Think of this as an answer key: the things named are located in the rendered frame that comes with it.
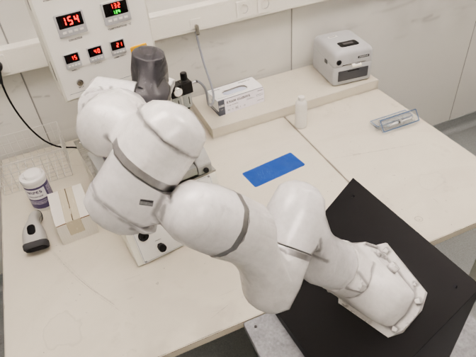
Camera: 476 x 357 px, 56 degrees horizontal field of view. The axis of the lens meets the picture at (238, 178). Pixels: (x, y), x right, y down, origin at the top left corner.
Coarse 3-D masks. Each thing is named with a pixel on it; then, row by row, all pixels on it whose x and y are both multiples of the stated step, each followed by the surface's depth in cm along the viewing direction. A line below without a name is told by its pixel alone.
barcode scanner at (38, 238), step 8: (32, 216) 152; (40, 216) 157; (32, 224) 148; (40, 224) 149; (24, 232) 146; (32, 232) 146; (40, 232) 147; (24, 240) 145; (32, 240) 145; (40, 240) 145; (48, 240) 148; (24, 248) 144; (32, 248) 148; (40, 248) 149
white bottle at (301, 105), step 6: (300, 96) 184; (300, 102) 184; (306, 102) 185; (300, 108) 185; (306, 108) 186; (300, 114) 187; (306, 114) 188; (300, 120) 189; (306, 120) 190; (300, 126) 191
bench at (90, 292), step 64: (256, 128) 195; (320, 128) 191; (256, 192) 163; (320, 192) 161; (384, 192) 158; (448, 192) 156; (64, 256) 146; (128, 256) 144; (192, 256) 142; (64, 320) 128; (128, 320) 126; (192, 320) 125
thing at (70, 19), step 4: (64, 16) 128; (68, 16) 128; (72, 16) 129; (76, 16) 130; (60, 20) 128; (64, 20) 128; (68, 20) 129; (72, 20) 129; (76, 20) 130; (64, 24) 129; (68, 24) 129; (72, 24) 130
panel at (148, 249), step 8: (208, 176) 145; (160, 232) 141; (136, 240) 138; (152, 240) 141; (160, 240) 142; (168, 240) 143; (144, 248) 140; (152, 248) 141; (168, 248) 143; (176, 248) 145; (144, 256) 140; (152, 256) 141
